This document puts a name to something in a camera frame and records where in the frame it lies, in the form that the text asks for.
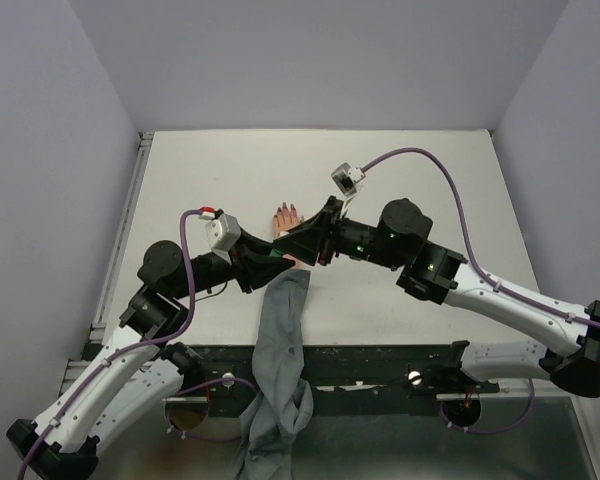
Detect aluminium rail left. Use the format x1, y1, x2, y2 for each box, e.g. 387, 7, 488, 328
90, 132, 155, 331

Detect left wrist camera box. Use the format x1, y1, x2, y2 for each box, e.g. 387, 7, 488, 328
205, 212, 241, 263

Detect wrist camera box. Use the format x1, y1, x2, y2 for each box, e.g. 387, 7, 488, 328
331, 163, 366, 216
205, 212, 241, 263

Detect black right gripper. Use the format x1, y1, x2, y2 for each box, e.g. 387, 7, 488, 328
272, 195, 403, 270

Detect aluminium rail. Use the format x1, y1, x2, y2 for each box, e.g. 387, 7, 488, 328
90, 132, 155, 331
62, 357, 592, 401

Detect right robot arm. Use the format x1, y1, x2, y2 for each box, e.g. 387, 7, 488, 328
273, 197, 600, 398

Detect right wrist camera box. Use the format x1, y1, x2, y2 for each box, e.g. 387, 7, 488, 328
331, 163, 366, 216

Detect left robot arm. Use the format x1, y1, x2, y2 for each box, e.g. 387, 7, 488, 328
6, 220, 292, 479

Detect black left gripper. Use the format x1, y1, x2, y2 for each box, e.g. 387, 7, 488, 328
175, 225, 297, 300

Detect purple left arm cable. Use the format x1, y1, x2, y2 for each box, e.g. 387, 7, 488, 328
15, 209, 261, 480

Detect grey sleeve forearm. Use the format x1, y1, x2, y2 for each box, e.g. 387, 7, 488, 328
229, 268, 314, 479

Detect black mounting base plate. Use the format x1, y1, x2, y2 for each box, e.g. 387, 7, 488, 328
183, 341, 499, 418

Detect mannequin hand with painted nails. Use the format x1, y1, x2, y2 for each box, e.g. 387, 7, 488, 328
272, 202, 304, 240

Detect aluminium rail front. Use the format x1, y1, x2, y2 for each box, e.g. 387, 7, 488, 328
62, 357, 592, 401

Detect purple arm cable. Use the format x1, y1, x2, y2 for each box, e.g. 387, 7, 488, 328
15, 209, 261, 480
359, 147, 600, 435

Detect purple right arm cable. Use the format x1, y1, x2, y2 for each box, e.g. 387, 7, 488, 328
359, 147, 600, 435

